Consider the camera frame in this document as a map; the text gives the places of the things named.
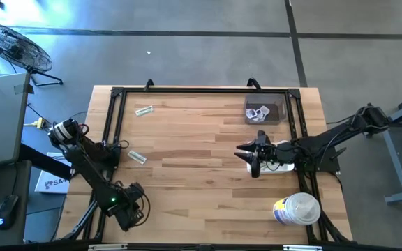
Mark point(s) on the yellow power plug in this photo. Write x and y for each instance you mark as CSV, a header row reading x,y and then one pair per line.
x,y
39,122

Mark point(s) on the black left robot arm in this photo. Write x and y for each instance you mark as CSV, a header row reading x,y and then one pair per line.
x,y
89,174

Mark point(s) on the black frame clamp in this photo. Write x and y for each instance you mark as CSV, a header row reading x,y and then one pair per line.
x,y
148,83
253,83

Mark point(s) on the grey translucent plastic bin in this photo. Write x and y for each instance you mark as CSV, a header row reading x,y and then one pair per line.
x,y
274,116

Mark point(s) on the silver metal bracket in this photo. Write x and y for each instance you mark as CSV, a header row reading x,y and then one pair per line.
x,y
107,247
302,248

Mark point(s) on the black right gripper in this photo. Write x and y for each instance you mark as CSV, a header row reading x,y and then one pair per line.
x,y
271,155

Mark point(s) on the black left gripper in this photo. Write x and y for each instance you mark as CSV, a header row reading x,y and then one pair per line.
x,y
131,209

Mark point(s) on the black aluminium table frame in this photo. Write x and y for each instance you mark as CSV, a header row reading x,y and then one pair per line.
x,y
201,90

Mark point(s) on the black metal floor fan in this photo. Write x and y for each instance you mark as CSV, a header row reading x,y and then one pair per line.
x,y
12,47

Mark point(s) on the white wipes canister blue-yellow label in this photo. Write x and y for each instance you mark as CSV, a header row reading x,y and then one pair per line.
x,y
297,209

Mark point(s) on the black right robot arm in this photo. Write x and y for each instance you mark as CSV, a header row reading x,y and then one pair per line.
x,y
326,141

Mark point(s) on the black computer mouse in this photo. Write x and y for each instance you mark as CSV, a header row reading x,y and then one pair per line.
x,y
6,211

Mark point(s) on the white plastic bin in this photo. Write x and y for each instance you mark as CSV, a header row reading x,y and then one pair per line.
x,y
284,168

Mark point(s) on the black diagonal desk beam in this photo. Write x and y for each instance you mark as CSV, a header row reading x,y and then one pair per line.
x,y
44,162

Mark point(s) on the white printed cardboard box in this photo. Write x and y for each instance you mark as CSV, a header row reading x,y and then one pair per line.
x,y
52,183

